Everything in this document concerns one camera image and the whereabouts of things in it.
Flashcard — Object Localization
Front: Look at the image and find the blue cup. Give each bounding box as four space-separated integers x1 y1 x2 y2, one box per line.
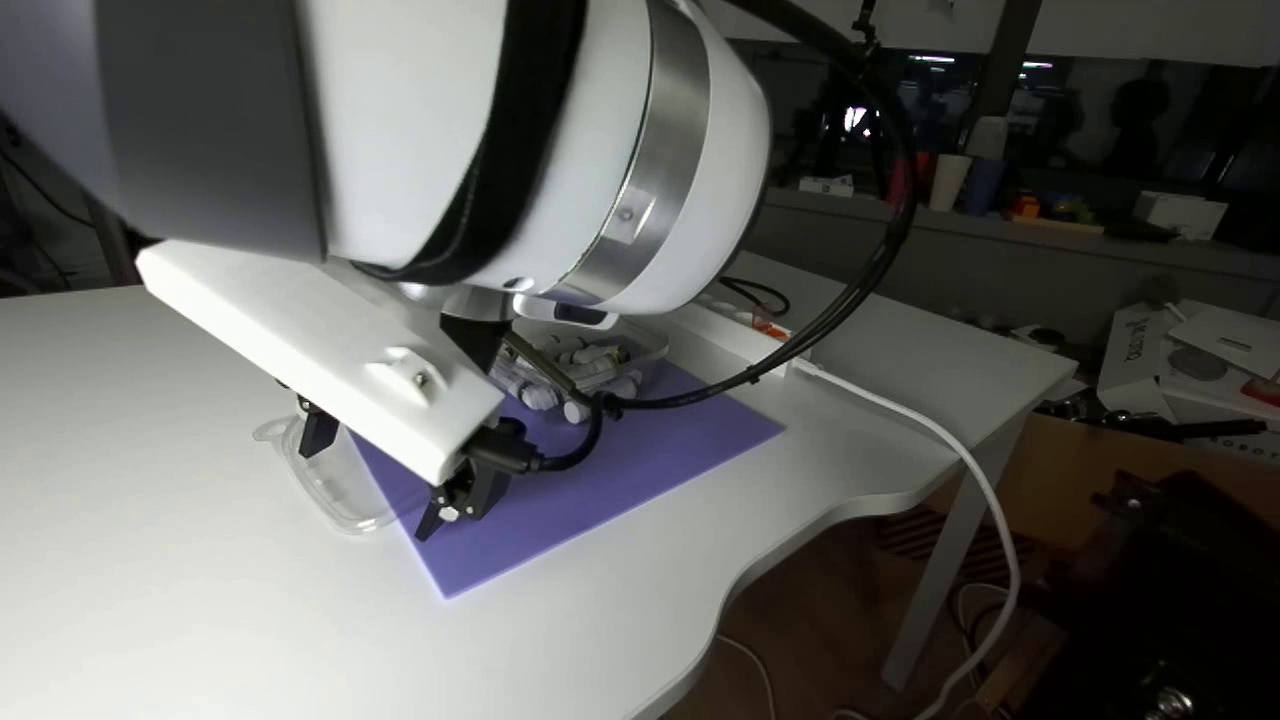
960 155 1009 222

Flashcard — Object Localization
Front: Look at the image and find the grey cabinet counter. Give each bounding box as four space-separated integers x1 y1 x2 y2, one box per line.
763 184 1280 353

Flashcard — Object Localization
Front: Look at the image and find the white power strip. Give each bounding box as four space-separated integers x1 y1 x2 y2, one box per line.
657 298 808 386

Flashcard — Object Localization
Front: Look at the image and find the small orange object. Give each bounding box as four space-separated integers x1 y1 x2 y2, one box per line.
1009 192 1061 227

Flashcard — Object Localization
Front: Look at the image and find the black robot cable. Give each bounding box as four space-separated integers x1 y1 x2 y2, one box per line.
506 78 925 479

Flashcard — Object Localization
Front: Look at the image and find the white cup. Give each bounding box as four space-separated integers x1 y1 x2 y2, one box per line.
930 152 977 218

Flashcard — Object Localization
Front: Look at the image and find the white wrist mount plate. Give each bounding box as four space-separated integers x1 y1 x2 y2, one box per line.
134 235 521 491

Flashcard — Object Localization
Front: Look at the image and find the white paper sign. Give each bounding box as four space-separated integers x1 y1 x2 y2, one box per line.
1134 187 1231 247

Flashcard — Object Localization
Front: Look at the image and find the grey metal table leg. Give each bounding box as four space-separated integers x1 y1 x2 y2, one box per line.
876 414 1041 697

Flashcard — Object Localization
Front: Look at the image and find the white printed box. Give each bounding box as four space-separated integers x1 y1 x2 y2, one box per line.
1096 298 1280 432

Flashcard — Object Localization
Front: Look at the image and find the purple rectangular mat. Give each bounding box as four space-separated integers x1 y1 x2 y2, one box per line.
347 356 793 607

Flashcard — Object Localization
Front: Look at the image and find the white power strip cable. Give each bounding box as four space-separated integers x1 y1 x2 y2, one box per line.
785 356 1030 720

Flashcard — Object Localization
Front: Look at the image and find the clear plastic clamshell container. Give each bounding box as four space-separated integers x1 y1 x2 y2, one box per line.
253 325 678 542

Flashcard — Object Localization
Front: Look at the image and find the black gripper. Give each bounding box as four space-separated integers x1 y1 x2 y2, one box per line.
291 398 541 546

